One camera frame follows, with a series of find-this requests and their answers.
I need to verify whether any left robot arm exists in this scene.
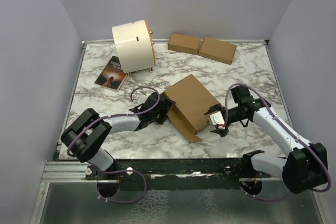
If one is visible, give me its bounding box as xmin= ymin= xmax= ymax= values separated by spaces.
xmin=60 ymin=92 xmax=175 ymax=179

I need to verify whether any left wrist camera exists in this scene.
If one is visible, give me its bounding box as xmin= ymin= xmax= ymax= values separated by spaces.
xmin=137 ymin=94 xmax=148 ymax=105

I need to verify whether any brown cardboard box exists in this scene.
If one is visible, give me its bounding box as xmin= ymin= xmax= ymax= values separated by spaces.
xmin=163 ymin=74 xmax=219 ymax=143

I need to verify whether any dark paperback book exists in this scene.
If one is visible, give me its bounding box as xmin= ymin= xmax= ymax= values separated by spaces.
xmin=95 ymin=56 xmax=127 ymax=92

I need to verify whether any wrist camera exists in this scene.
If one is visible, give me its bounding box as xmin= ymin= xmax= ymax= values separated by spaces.
xmin=209 ymin=111 xmax=225 ymax=130
xmin=137 ymin=94 xmax=148 ymax=105

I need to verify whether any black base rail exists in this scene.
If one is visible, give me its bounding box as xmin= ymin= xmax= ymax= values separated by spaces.
xmin=86 ymin=157 xmax=274 ymax=192

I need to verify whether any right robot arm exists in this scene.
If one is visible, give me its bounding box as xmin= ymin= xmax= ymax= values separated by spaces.
xmin=206 ymin=83 xmax=332 ymax=194

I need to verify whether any cream cylindrical container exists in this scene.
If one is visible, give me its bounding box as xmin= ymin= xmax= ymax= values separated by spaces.
xmin=111 ymin=20 xmax=156 ymax=74

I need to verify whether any aluminium table frame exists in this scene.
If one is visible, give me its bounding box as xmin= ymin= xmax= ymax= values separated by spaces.
xmin=31 ymin=40 xmax=333 ymax=223

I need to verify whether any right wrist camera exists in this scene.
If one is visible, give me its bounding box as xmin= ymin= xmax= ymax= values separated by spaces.
xmin=209 ymin=111 xmax=225 ymax=130

